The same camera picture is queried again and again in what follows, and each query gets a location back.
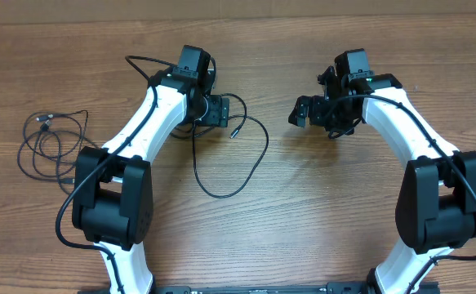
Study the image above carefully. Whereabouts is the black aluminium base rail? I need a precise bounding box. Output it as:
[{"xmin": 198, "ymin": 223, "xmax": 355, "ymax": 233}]
[{"xmin": 78, "ymin": 280, "xmax": 441, "ymax": 294}]

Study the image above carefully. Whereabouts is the black cable bundle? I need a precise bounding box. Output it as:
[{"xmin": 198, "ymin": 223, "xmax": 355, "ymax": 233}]
[{"xmin": 170, "ymin": 92, "xmax": 270, "ymax": 200}]

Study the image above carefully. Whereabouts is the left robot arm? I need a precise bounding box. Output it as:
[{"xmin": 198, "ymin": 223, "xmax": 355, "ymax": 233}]
[{"xmin": 64, "ymin": 45, "xmax": 229, "ymax": 293}]

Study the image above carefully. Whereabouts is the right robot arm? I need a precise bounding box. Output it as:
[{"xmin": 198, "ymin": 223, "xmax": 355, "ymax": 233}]
[{"xmin": 287, "ymin": 48, "xmax": 476, "ymax": 293}]

